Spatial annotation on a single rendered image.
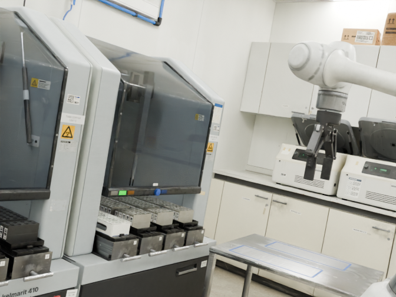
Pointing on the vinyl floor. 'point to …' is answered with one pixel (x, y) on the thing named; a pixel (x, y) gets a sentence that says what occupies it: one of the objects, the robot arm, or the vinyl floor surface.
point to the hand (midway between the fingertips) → (317, 175)
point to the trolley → (293, 266)
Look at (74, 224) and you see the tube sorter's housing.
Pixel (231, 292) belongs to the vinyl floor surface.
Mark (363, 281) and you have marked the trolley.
